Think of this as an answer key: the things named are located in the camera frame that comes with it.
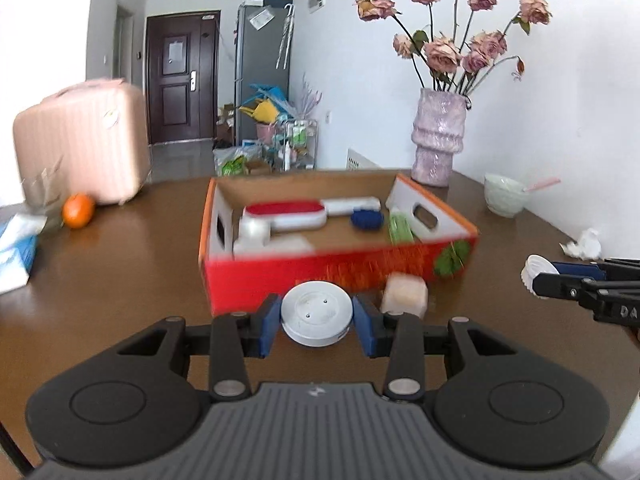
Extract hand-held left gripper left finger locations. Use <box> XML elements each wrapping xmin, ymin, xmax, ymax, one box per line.
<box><xmin>100</xmin><ymin>294</ymin><xmax>283</xmax><ymax>403</ymax></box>

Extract red and white lint brush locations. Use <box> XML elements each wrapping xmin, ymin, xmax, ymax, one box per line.
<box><xmin>243</xmin><ymin>196</ymin><xmax>382</xmax><ymax>232</ymax></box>

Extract orange fruit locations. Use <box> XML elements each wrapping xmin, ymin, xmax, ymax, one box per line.
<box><xmin>62</xmin><ymin>193</ymin><xmax>96</xmax><ymax>230</ymax></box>

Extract blue tissue pack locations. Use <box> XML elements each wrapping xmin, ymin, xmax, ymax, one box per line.
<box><xmin>0</xmin><ymin>212</ymin><xmax>48</xmax><ymax>295</ymax></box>

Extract paper sheet on refrigerator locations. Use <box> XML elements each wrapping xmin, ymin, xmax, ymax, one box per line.
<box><xmin>248</xmin><ymin>7</ymin><xmax>276</xmax><ymax>31</ymax></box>

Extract pale green bowl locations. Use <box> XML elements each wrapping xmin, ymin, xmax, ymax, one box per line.
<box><xmin>483</xmin><ymin>173</ymin><xmax>526</xmax><ymax>218</ymax></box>

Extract green plastic bag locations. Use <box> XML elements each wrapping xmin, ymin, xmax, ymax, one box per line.
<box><xmin>214</xmin><ymin>147</ymin><xmax>262</xmax><ymax>177</ymax></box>

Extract white plastic bottle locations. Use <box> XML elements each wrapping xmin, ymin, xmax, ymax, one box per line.
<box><xmin>232</xmin><ymin>212</ymin><xmax>313</xmax><ymax>261</ymax></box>

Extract pale dried grass bunch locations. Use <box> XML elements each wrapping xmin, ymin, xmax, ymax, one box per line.
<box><xmin>290</xmin><ymin>72</ymin><xmax>323</xmax><ymax>119</ymax></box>

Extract dark brown door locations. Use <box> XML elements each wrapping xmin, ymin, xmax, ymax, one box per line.
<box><xmin>145</xmin><ymin>10</ymin><xmax>222</xmax><ymax>146</ymax></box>

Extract pink spoon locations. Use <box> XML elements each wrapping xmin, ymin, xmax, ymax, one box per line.
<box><xmin>520</xmin><ymin>177</ymin><xmax>562</xmax><ymax>194</ymax></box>

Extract clear folded umbrella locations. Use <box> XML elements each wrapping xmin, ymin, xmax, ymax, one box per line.
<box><xmin>275</xmin><ymin>4</ymin><xmax>296</xmax><ymax>71</ymax></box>

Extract crumpled white tissue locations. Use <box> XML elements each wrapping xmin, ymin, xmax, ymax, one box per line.
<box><xmin>560</xmin><ymin>228</ymin><xmax>602</xmax><ymax>261</ymax></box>

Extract red cardboard box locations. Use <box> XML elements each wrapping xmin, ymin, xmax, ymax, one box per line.
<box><xmin>198</xmin><ymin>172</ymin><xmax>480</xmax><ymax>317</ymax></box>

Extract pink suitcase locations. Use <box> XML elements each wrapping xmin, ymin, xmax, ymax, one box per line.
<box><xmin>12</xmin><ymin>78</ymin><xmax>151</xmax><ymax>208</ymax></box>

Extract pink textured vase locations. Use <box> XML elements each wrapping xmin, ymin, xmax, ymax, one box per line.
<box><xmin>411</xmin><ymin>87</ymin><xmax>468</xmax><ymax>187</ymax></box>

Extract white round container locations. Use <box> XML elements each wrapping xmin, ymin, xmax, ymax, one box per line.
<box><xmin>280</xmin><ymin>281</ymin><xmax>355</xmax><ymax>347</ymax></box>

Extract bunch of dried roses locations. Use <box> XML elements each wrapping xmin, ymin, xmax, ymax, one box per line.
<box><xmin>355</xmin><ymin>0</ymin><xmax>553</xmax><ymax>96</ymax></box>

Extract white radiator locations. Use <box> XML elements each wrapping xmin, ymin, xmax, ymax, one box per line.
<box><xmin>346</xmin><ymin>149</ymin><xmax>381</xmax><ymax>170</ymax></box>

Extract blue and yellow bags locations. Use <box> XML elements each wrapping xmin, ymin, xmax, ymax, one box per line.
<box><xmin>239</xmin><ymin>82</ymin><xmax>291</xmax><ymax>124</ymax></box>

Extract blue ribbed plastic object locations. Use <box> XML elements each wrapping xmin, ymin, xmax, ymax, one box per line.
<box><xmin>350</xmin><ymin>208</ymin><xmax>385</xmax><ymax>231</ymax></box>

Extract wire storage cart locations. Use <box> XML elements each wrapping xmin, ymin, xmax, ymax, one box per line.
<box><xmin>272</xmin><ymin>117</ymin><xmax>318</xmax><ymax>171</ymax></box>

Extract clear drinking glass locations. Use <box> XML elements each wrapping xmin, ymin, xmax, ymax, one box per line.
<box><xmin>22</xmin><ymin>166</ymin><xmax>66</xmax><ymax>233</ymax></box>

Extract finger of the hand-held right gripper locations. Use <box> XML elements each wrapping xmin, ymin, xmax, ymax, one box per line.
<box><xmin>531</xmin><ymin>271</ymin><xmax>608</xmax><ymax>306</ymax></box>
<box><xmin>552</xmin><ymin>258</ymin><xmax>640</xmax><ymax>281</ymax></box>

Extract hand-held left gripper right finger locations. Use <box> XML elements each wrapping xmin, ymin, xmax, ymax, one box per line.
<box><xmin>351</xmin><ymin>294</ymin><xmax>538</xmax><ymax>403</ymax></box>

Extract green plastic bottle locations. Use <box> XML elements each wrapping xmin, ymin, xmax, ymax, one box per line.
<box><xmin>387</xmin><ymin>210</ymin><xmax>416</xmax><ymax>245</ymax></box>

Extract grey refrigerator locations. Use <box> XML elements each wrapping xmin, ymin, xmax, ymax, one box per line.
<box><xmin>235</xmin><ymin>0</ymin><xmax>292</xmax><ymax>143</ymax></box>

